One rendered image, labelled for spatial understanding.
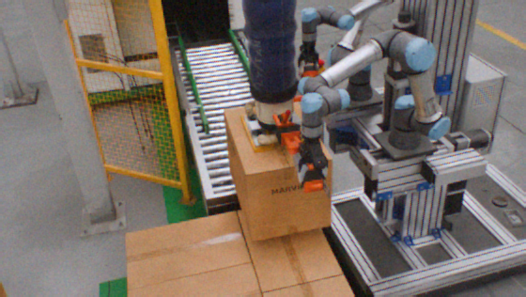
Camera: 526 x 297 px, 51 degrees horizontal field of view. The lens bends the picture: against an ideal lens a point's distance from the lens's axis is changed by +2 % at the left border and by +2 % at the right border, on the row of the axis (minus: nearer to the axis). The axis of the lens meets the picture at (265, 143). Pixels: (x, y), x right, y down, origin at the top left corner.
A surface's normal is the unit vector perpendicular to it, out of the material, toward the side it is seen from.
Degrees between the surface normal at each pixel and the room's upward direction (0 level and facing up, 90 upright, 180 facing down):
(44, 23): 90
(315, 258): 0
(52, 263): 0
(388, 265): 0
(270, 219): 90
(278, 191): 90
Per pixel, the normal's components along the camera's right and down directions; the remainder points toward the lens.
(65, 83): 0.24, 0.53
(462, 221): -0.05, -0.83
